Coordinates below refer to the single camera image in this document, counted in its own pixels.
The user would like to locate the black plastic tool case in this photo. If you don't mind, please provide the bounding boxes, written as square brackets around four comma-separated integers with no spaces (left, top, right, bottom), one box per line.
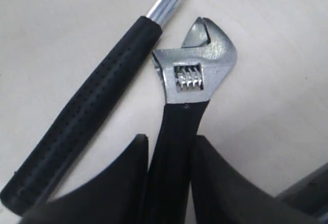
[276,164,327,223]

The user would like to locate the adjustable wrench black handle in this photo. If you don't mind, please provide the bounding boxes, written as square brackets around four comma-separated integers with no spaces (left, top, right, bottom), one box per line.
[146,16,238,224]

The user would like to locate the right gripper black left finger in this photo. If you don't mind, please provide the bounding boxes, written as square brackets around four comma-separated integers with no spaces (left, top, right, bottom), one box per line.
[20,134,149,223]

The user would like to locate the claw hammer black grip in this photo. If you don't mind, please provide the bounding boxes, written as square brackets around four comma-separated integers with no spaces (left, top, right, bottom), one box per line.
[0,0,198,216]

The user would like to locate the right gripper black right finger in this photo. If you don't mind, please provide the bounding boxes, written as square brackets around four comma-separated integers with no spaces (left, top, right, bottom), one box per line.
[191,135,321,223]

